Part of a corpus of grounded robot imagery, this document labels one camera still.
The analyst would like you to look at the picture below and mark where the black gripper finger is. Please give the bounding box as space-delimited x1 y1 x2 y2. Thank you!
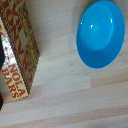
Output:
0 94 4 112
0 49 5 69

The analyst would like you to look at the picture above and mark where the granola bars cardboard box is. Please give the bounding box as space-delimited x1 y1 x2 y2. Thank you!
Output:
0 0 41 101

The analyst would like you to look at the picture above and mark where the blue plastic bowl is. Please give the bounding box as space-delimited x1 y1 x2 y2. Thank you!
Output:
75 0 126 70

